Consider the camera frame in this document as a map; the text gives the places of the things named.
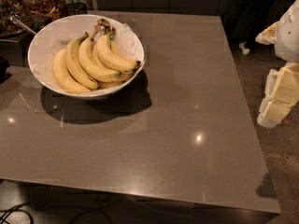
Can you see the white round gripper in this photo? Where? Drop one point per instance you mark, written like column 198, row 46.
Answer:
column 289, row 34

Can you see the yellow banana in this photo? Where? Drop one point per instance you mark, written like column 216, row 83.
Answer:
column 73, row 65
column 62, row 76
column 91, row 67
column 112, row 60
column 109, row 84

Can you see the white ceramic bowl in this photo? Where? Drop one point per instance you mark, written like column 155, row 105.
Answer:
column 92, row 95

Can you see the small white floor object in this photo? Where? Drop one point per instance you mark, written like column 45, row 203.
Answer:
column 244, row 49

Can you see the tray of dried snacks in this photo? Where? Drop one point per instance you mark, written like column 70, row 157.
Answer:
column 53, row 9

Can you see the glass jar of snacks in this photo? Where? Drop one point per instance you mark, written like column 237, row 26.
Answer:
column 9, row 8

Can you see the metal spoon handle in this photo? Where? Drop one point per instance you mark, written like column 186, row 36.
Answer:
column 17, row 20

